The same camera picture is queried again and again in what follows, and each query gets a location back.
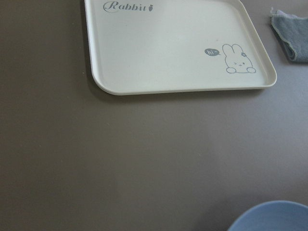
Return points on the blue plate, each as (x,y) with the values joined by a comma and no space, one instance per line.
(273,216)

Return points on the cream rabbit tray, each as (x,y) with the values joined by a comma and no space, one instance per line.
(162,46)

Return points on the grey folded cloth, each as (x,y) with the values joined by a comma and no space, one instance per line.
(292,31)

